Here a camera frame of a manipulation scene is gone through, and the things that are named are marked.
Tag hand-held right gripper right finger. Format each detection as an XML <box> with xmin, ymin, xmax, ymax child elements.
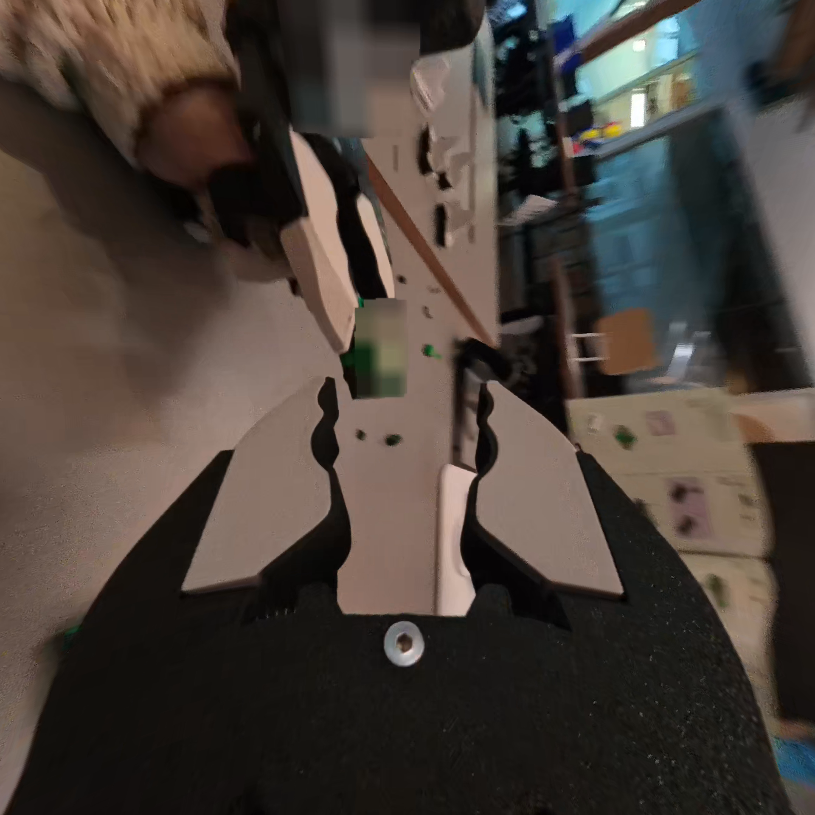
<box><xmin>460</xmin><ymin>381</ymin><xmax>625</xmax><ymax>599</ymax></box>

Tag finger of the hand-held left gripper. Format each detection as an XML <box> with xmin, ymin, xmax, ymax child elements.
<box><xmin>279</xmin><ymin>129</ymin><xmax>359</xmax><ymax>355</ymax></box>
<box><xmin>353</xmin><ymin>191</ymin><xmax>397</xmax><ymax>300</ymax></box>

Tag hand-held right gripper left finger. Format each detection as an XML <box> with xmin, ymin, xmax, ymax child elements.
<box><xmin>180</xmin><ymin>376</ymin><xmax>352</xmax><ymax>615</ymax></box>

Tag person's left forearm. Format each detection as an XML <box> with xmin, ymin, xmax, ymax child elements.
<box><xmin>0</xmin><ymin>0</ymin><xmax>239</xmax><ymax>166</ymax></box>

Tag person's left hand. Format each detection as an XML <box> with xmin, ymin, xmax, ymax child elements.
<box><xmin>137</xmin><ymin>83</ymin><xmax>256</xmax><ymax>192</ymax></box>

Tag white stand with clear arms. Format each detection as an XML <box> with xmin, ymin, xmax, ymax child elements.
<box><xmin>435</xmin><ymin>464</ymin><xmax>478</xmax><ymax>617</ymax></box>

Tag black round-based device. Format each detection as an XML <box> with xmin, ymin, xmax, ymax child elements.
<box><xmin>458</xmin><ymin>337</ymin><xmax>510</xmax><ymax>383</ymax></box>

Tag tan rounded board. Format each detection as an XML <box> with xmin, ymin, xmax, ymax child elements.
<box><xmin>595</xmin><ymin>309</ymin><xmax>657</xmax><ymax>377</ymax></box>

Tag colourful storage bins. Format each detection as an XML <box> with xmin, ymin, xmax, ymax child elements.
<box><xmin>570</xmin><ymin>118</ymin><xmax>628</xmax><ymax>157</ymax></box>

